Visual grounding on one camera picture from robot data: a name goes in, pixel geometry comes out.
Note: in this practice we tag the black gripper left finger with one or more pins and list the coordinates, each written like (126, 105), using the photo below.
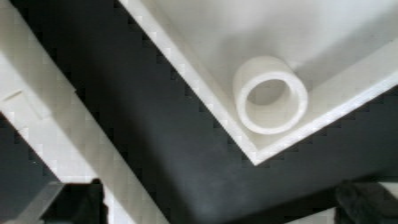
(67, 204)

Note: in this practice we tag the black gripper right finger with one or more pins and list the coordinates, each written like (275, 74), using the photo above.
(366, 204)

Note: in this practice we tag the white square tabletop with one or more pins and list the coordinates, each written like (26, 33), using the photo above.
(286, 60)

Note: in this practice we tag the white U-shaped obstacle fence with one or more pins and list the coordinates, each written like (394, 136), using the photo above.
(55, 125)

